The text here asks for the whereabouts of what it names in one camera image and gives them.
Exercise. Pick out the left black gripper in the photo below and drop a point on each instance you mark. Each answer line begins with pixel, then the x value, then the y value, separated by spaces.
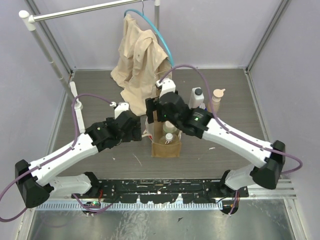
pixel 136 128

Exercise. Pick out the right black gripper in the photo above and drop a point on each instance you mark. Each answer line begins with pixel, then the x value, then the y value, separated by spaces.
pixel 153 104

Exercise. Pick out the green bottle beige cap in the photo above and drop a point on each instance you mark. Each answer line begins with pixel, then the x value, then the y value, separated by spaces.
pixel 168 127

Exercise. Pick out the brown canvas bag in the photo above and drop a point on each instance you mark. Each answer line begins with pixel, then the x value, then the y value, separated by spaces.
pixel 154 132

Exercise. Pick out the white bottle black cap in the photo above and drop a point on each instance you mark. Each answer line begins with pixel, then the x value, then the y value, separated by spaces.
pixel 196 97

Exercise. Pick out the beige pink bottle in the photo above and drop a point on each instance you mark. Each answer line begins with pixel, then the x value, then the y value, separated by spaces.
pixel 214 102

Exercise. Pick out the blue cap bottle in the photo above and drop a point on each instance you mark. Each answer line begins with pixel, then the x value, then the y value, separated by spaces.
pixel 203 106

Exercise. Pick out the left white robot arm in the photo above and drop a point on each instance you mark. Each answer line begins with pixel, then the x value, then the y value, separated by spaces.
pixel 39 180

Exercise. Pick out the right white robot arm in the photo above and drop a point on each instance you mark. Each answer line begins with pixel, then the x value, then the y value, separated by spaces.
pixel 266 159

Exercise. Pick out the clear bottle white cap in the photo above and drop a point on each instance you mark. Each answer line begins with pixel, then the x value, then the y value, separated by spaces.
pixel 169 139

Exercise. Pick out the beige shirt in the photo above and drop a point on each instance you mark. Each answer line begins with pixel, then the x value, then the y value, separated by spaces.
pixel 142 62

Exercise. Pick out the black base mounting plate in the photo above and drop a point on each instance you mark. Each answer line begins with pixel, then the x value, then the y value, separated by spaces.
pixel 158 191

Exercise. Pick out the blue clothes hanger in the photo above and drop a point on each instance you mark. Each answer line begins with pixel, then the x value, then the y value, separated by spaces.
pixel 154 26

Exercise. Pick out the white clothes rack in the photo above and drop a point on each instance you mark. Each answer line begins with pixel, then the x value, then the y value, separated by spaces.
pixel 30 19

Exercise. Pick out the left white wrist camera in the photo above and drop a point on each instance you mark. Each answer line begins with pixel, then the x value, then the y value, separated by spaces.
pixel 119 108

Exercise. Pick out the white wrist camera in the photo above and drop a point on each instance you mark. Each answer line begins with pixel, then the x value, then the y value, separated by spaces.
pixel 119 108
pixel 165 86

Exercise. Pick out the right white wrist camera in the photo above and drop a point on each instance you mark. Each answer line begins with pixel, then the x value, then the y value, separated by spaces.
pixel 165 86

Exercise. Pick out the aluminium front rail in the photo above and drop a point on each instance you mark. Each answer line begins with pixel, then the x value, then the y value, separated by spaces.
pixel 284 190

